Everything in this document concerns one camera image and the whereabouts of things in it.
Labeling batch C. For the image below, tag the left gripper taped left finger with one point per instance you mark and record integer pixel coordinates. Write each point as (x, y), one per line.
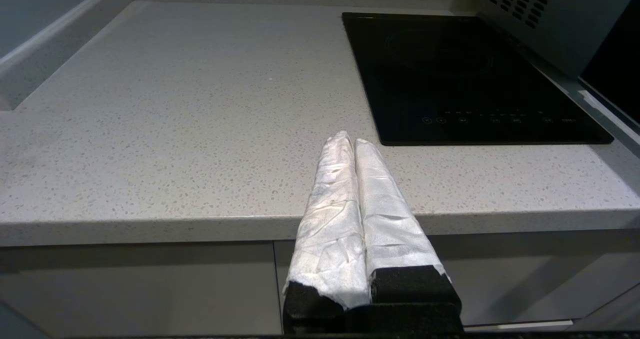
(330, 229)

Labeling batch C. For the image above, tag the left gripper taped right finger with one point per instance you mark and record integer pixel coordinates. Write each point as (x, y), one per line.
(390, 229)

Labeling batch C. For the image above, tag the dark glass microwave door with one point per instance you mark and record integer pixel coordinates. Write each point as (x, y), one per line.
(620, 79)

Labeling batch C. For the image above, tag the silver microwave oven body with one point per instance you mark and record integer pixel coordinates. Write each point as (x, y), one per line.
(560, 24)

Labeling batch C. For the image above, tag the black induction cooktop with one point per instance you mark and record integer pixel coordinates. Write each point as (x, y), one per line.
(450, 79)

